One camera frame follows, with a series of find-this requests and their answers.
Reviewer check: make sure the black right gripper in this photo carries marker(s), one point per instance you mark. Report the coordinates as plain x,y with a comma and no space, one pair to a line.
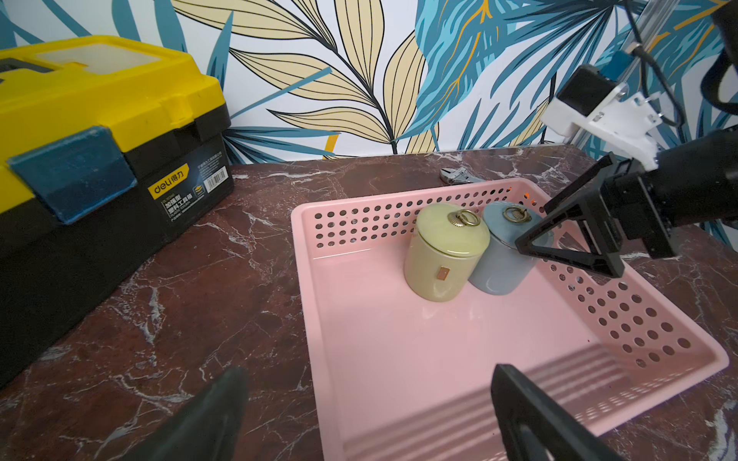
578,229

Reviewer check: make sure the yellow black plastic toolbox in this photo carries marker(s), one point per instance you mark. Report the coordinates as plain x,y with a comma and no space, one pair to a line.
110,150

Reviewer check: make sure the orange handled adjustable wrench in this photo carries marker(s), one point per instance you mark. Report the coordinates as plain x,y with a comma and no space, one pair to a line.
458,176

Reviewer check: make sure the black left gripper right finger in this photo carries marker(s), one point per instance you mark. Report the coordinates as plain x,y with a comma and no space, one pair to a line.
534,427

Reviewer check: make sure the pink perforated plastic basket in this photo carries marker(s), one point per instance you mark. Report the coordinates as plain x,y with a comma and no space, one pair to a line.
397,377

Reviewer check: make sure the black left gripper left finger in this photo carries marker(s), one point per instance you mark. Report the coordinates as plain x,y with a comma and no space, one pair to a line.
206,428

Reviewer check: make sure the yellow-green canister back row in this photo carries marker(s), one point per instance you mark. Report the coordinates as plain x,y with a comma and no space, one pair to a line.
446,248

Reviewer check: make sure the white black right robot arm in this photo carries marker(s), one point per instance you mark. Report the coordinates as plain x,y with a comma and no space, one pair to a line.
694,182

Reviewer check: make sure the blue canister back row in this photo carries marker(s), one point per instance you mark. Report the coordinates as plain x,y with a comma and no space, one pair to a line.
502,268

